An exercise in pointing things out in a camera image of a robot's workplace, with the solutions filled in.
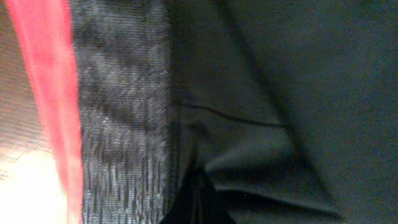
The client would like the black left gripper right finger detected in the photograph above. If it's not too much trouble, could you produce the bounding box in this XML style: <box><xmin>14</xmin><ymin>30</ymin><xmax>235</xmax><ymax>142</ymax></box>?
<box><xmin>196</xmin><ymin>169</ymin><xmax>236</xmax><ymax>224</ymax></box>

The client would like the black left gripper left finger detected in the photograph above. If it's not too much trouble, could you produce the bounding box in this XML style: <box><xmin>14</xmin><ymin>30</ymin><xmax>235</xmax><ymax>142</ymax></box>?
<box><xmin>160</xmin><ymin>169</ymin><xmax>198</xmax><ymax>224</ymax></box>

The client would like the black leggings red waistband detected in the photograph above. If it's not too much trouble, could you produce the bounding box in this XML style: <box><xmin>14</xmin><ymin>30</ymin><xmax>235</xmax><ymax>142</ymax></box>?
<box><xmin>6</xmin><ymin>0</ymin><xmax>397</xmax><ymax>223</ymax></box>

